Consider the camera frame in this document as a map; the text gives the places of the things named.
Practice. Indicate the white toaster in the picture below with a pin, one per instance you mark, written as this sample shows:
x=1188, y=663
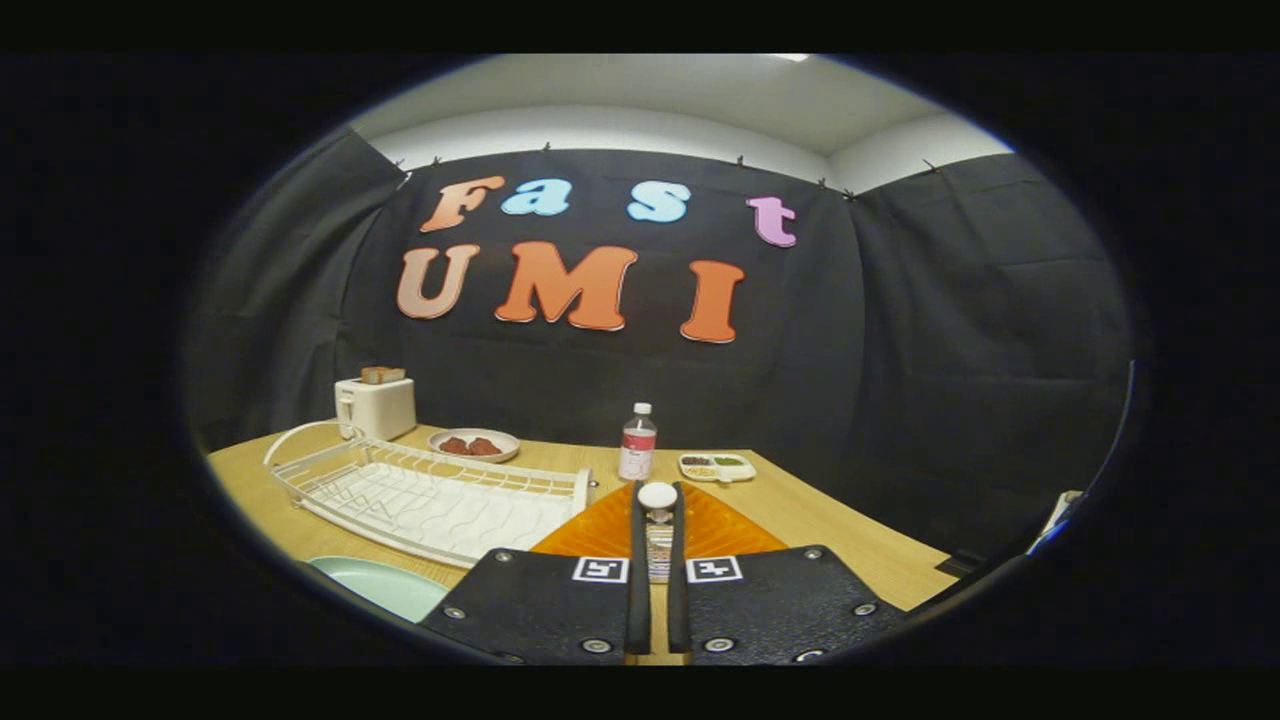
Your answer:
x=380, y=410

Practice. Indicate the small black block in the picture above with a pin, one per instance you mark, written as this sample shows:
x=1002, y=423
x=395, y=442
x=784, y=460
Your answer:
x=960, y=564

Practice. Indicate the red meat slice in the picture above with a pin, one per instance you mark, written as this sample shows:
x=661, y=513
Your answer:
x=486, y=447
x=453, y=446

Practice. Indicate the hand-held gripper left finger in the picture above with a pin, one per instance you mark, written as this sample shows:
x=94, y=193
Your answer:
x=540, y=610

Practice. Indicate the toasted bread slice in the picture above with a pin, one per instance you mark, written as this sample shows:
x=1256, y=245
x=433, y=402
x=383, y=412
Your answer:
x=382, y=375

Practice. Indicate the light green plate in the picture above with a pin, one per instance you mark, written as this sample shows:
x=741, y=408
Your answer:
x=385, y=590

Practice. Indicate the white-tipped spoon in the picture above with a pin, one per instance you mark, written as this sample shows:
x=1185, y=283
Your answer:
x=657, y=494

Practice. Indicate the clear bottle red label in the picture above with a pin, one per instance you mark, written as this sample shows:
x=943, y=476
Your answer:
x=637, y=445

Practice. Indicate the small white meat dish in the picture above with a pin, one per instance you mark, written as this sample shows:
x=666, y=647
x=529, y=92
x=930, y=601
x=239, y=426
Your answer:
x=510, y=447

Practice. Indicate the white divided condiment tray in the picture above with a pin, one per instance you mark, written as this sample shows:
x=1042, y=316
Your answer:
x=745, y=470

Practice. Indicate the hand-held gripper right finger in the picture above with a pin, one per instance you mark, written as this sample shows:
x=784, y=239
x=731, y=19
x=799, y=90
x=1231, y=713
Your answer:
x=770, y=610

